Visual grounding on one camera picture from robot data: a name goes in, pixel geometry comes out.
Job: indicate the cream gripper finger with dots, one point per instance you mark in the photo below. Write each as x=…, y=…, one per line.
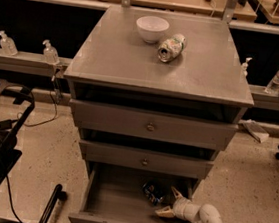
x=166, y=212
x=176, y=193

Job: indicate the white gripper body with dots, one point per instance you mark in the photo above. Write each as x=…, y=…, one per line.
x=181, y=207

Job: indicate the blue pepsi can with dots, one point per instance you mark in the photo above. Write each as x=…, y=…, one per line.
x=153, y=192

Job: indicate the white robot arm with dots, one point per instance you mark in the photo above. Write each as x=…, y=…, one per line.
x=207, y=214

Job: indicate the open bottom grey drawer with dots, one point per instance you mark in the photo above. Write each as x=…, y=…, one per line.
x=114, y=195

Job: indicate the middle grey drawer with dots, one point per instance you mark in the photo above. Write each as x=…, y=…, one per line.
x=144, y=159

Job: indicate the grey drawer cabinet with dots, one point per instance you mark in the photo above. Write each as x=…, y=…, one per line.
x=116, y=66

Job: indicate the top grey drawer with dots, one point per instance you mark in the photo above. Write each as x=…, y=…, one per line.
x=152, y=125

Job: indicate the green white soda can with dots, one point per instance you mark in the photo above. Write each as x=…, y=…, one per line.
x=169, y=49

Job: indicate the grey box on floor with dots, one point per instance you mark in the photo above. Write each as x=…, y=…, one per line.
x=255, y=130

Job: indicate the clear sanitizer bottle right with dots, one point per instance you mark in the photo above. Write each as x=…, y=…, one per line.
x=244, y=66

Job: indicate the clear sanitizer bottle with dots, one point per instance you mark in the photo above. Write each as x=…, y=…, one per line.
x=50, y=53
x=7, y=44
x=244, y=66

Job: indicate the clear water bottle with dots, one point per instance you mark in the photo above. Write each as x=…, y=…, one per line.
x=273, y=85

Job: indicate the white bowl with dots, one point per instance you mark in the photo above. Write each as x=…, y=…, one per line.
x=151, y=28

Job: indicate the clear sanitizer bottle far left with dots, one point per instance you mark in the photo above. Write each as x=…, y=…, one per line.
x=7, y=44

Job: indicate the grey metal ledge rail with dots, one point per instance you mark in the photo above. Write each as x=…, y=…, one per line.
x=33, y=63

